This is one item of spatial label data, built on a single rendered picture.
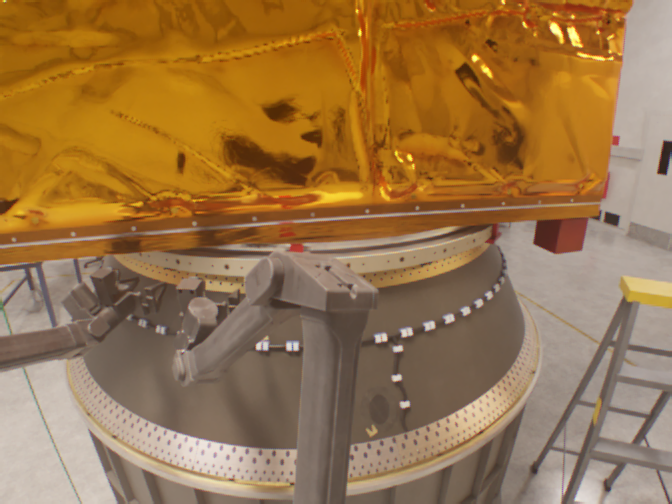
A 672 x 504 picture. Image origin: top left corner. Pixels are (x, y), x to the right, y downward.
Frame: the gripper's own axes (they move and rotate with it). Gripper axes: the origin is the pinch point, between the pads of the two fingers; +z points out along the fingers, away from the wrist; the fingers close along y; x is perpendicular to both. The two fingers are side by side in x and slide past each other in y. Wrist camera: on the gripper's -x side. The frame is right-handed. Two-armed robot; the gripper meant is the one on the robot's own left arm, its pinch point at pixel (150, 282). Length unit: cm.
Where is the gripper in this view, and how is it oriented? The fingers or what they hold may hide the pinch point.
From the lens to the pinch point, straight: 108.1
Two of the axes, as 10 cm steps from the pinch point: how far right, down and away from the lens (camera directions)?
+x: 0.5, 8.7, 4.9
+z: 3.1, -4.8, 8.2
